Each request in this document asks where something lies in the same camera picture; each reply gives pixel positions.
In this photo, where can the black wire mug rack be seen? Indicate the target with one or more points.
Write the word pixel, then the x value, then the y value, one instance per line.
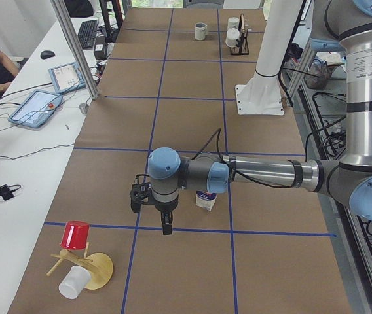
pixel 242 47

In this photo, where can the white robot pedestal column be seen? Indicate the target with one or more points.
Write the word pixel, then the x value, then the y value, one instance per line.
pixel 261 95

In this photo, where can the white grey mug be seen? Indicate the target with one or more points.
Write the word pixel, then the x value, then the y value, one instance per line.
pixel 201 31

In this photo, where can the white cup on tree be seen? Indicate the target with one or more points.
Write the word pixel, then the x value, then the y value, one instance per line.
pixel 74 282

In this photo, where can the aluminium frame post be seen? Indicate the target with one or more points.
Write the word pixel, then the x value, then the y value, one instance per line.
pixel 74 45

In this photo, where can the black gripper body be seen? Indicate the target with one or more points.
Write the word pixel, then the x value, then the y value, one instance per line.
pixel 165 208

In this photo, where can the teach pendant tablet near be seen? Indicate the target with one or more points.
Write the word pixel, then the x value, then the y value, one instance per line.
pixel 36 109

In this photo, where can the black computer mouse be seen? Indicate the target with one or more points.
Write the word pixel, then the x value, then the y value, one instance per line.
pixel 46 54

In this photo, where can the small black device with cable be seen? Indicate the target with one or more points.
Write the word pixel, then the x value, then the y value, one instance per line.
pixel 7 192

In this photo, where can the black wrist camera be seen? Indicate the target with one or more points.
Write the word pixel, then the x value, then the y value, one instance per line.
pixel 140 193

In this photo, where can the white mug on rack upper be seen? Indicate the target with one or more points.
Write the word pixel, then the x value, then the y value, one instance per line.
pixel 233 22

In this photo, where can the white mug on rack lower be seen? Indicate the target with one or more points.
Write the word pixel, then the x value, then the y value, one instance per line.
pixel 232 37

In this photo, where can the teach pendant tablet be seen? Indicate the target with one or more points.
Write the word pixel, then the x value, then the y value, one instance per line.
pixel 36 109
pixel 66 78

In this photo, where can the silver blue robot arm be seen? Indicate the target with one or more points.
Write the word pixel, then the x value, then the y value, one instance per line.
pixel 348 180

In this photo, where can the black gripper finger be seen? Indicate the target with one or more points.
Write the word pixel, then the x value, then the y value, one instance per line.
pixel 169 229
pixel 164 229

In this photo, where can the black keyboard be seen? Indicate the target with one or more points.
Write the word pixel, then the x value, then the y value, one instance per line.
pixel 87 33

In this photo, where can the wooden mug tree stand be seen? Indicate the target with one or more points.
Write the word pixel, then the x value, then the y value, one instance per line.
pixel 99 266

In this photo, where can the red cup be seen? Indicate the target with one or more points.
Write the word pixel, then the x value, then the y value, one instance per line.
pixel 75 235

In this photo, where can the teach pendant tablet far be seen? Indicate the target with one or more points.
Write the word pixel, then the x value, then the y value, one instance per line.
pixel 66 78

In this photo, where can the white mug on rack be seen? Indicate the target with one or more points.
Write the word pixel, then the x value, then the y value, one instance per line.
pixel 233 22
pixel 232 37

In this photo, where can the blue white milk carton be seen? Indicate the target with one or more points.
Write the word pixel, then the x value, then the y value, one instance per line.
pixel 205 200

